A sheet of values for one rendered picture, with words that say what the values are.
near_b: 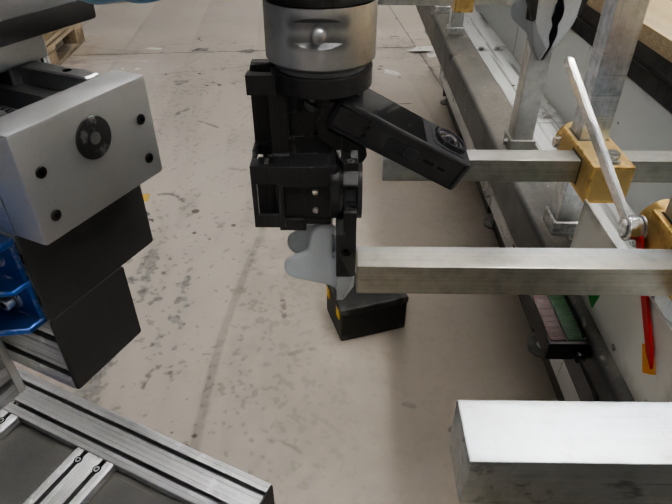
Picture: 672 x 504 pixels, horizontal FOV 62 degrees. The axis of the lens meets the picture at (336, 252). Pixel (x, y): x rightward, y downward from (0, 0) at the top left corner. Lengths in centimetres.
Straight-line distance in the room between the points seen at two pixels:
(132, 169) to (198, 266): 143
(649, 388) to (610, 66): 37
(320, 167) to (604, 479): 26
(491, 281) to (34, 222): 36
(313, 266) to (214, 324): 125
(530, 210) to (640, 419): 66
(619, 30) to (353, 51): 43
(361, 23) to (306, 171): 11
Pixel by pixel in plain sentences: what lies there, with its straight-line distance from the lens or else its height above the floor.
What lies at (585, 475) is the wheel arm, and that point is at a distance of 25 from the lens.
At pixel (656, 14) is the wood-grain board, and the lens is 122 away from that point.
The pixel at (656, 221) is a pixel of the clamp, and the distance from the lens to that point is 60.
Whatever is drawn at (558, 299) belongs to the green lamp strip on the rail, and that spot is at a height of 70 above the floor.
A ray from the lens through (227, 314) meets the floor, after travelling 173.
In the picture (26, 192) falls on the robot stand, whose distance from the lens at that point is 45.
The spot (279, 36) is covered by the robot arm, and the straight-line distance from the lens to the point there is 38.
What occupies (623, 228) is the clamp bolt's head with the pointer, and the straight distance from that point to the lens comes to 61.
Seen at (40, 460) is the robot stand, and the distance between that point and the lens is 126.
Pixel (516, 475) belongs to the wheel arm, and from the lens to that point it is 25.
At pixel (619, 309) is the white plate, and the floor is 75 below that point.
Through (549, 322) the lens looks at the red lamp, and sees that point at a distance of 70.
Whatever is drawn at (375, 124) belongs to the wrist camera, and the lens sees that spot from 40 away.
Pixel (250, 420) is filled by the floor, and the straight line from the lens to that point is 146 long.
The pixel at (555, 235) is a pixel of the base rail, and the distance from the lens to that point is 85.
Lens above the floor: 115
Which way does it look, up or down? 36 degrees down
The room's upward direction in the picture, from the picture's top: straight up
